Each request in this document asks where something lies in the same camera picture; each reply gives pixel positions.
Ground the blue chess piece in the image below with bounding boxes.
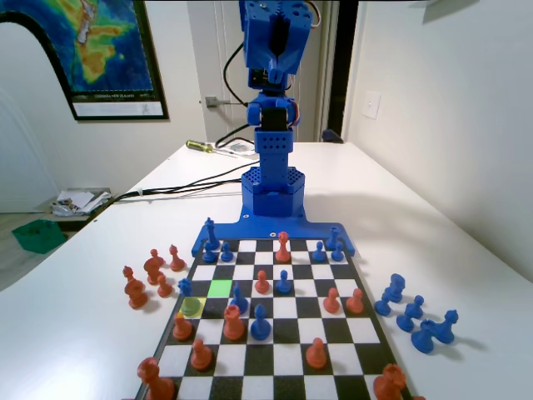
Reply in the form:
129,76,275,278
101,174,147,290
177,277,202,319

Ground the tall blue chess king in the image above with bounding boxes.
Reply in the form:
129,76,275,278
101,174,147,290
205,217,221,252

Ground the red chess bishop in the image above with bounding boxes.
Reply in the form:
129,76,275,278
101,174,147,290
275,231,291,264

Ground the red chess pawn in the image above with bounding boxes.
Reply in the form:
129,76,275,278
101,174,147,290
253,269,270,296
346,287,366,316
156,274,174,299
172,312,195,343
167,243,187,272
322,287,343,316
305,337,328,371
190,337,215,373

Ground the blue chess bishop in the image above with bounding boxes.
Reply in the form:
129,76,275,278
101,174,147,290
230,282,251,317

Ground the black and white chess board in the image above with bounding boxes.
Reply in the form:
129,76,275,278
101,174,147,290
135,237,417,400

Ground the white door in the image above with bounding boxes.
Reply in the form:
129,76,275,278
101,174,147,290
187,0,331,145

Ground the small white packet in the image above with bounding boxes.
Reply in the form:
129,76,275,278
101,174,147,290
216,140,257,161

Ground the framed New Zealand map poster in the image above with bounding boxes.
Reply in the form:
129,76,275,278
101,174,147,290
0,0,171,123

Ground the pile of papers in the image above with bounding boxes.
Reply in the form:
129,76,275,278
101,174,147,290
51,187,114,218

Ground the white curved panel black edge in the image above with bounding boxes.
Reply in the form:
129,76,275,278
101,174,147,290
0,11,74,214

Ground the green plastic box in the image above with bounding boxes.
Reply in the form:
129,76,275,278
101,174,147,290
11,219,68,256

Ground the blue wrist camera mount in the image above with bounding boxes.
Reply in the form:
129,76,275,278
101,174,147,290
248,66,292,92

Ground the thick black camera cable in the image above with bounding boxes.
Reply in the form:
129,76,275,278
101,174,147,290
214,40,252,147

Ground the silver door handle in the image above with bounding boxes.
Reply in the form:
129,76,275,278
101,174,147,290
204,96,252,109

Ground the white light switch plate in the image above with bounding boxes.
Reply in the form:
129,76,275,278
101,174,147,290
361,90,381,122

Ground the yellow handled screwdriver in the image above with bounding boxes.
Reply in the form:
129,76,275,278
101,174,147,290
184,139,242,159

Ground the thin black cable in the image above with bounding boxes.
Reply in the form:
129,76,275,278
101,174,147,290
139,163,252,195

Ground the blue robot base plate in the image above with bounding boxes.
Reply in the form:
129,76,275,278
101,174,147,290
191,212,357,258

